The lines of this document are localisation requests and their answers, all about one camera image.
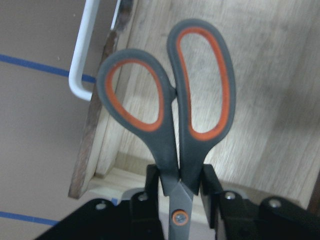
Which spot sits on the grey orange handled scissors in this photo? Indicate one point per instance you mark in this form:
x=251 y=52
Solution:
x=178 y=150

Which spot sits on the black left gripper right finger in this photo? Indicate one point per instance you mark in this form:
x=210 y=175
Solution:
x=236 y=218

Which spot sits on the white drawer tray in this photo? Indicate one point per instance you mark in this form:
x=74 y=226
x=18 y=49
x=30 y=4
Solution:
x=268 y=149

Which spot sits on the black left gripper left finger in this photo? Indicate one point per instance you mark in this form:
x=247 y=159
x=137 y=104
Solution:
x=134 y=218

